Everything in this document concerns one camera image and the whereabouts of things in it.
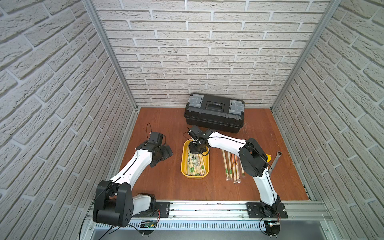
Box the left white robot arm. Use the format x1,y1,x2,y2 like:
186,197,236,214
93,144,173,227

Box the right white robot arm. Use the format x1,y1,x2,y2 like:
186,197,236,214
188,126,281,218

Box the yellow plastic storage box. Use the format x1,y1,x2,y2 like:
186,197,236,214
181,140,210,179

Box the black plastic toolbox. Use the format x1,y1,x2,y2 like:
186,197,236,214
184,93,245,134

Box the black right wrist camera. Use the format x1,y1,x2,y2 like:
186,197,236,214
188,126,205,141

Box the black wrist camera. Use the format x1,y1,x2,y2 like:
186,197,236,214
188,126,205,141
148,132,164,146

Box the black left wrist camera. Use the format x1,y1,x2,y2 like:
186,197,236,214
148,132,164,146

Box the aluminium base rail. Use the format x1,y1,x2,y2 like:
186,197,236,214
80,200,342,240

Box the aluminium frame post left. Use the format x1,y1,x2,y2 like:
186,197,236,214
83,0,139,111

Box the aluminium frame post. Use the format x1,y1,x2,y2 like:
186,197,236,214
83,0,139,111
271,0,342,113

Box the aluminium frame post right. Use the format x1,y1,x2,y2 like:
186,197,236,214
271,0,342,113

